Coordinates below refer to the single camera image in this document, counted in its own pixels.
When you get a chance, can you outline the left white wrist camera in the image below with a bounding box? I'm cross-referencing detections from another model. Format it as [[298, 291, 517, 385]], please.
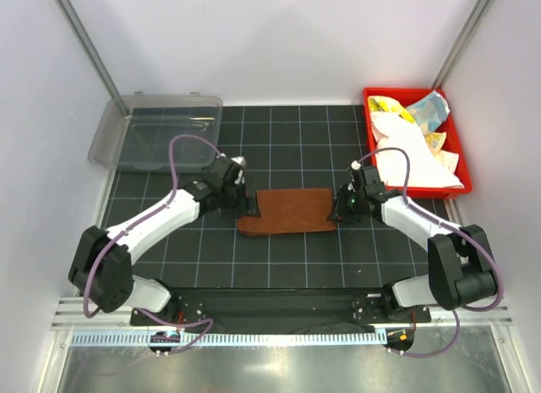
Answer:
[[232, 156, 246, 185]]

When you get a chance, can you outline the white pink towel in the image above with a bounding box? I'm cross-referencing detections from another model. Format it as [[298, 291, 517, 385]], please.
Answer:
[[370, 112, 463, 188]]

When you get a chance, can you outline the yellow patterned towel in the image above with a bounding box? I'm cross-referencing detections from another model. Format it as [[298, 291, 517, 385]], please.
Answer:
[[368, 96, 415, 123]]

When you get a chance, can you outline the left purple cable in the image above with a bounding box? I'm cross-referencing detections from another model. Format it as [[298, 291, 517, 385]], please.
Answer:
[[82, 134, 215, 354]]

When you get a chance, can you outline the blue patterned towel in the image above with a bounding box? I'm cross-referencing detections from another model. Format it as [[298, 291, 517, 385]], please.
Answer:
[[406, 90, 451, 135]]

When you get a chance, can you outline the brown towel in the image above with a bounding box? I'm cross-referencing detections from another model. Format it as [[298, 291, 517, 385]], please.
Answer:
[[237, 188, 336, 236]]

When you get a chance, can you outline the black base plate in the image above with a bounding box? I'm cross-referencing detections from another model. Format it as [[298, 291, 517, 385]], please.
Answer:
[[153, 287, 431, 335]]

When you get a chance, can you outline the slotted cable duct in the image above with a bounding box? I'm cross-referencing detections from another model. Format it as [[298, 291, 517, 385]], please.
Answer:
[[69, 329, 387, 348]]

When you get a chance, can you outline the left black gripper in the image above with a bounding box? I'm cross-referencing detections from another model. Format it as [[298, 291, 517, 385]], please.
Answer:
[[219, 178, 260, 220]]

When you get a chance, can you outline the aluminium frame post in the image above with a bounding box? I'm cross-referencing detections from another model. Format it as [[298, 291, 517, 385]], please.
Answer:
[[55, 0, 130, 117], [432, 0, 495, 90]]

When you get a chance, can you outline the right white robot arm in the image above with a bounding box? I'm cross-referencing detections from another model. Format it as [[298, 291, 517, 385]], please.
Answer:
[[329, 161, 503, 322]]

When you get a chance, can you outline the aluminium front rail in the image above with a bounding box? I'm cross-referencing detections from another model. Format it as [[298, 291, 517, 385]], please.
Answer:
[[50, 297, 513, 331]]

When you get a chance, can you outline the right aluminium frame post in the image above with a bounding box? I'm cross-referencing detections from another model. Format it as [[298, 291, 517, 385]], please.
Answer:
[[432, 0, 495, 90]]

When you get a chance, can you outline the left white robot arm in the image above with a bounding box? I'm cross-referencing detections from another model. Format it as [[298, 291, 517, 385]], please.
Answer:
[[68, 154, 260, 325]]

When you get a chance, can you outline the red plastic bin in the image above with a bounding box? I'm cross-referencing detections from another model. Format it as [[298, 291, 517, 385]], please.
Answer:
[[363, 87, 473, 199]]

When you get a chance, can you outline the clear plastic bin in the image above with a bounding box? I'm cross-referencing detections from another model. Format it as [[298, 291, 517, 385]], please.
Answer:
[[88, 93, 223, 173]]

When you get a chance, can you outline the left aluminium frame post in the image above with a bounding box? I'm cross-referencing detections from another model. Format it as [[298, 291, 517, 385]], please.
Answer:
[[55, 0, 130, 117]]

